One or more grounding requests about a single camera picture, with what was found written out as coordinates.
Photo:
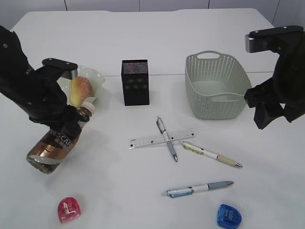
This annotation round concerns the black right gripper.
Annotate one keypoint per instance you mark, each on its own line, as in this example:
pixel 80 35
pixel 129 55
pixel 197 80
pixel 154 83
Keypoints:
pixel 284 93

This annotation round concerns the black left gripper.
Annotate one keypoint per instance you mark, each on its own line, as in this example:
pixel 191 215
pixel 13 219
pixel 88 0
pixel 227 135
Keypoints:
pixel 38 94

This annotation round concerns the sugared bread loaf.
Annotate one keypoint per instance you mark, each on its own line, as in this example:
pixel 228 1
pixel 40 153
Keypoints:
pixel 80 89

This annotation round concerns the brown Nescafe coffee bottle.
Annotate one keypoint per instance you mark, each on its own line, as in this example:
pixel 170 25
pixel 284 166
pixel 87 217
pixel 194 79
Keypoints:
pixel 47 154

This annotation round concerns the blue pencil sharpener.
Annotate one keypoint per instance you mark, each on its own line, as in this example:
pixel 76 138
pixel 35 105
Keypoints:
pixel 228 217

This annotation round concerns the pale green wavy glass plate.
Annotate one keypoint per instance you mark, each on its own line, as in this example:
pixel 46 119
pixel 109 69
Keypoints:
pixel 95 78

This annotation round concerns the grey-green plastic woven basket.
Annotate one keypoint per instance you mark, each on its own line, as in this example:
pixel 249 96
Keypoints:
pixel 215 87

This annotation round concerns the beige and white pen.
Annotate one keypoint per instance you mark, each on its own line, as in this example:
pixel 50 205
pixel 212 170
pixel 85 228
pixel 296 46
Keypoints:
pixel 212 155

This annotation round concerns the black mesh pen holder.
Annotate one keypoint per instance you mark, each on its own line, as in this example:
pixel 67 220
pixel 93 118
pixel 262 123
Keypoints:
pixel 135 82

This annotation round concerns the pink pencil sharpener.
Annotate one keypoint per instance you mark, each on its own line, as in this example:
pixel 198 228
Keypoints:
pixel 68 209

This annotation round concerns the grey and white pen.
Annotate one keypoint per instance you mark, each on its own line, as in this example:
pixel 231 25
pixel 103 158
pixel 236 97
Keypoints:
pixel 170 143

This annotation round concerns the blue and white pen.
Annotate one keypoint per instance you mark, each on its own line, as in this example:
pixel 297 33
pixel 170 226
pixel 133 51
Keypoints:
pixel 184 191

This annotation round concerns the clear plastic ruler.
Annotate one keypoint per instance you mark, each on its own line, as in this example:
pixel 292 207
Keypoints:
pixel 161 138

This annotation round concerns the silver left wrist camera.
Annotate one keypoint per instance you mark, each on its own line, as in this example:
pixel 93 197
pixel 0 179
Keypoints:
pixel 59 68

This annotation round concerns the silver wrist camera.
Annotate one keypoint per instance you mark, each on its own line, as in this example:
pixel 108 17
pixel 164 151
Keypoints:
pixel 277 39
pixel 59 68

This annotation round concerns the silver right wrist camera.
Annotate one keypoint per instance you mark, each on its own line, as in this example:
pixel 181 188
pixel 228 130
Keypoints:
pixel 277 39

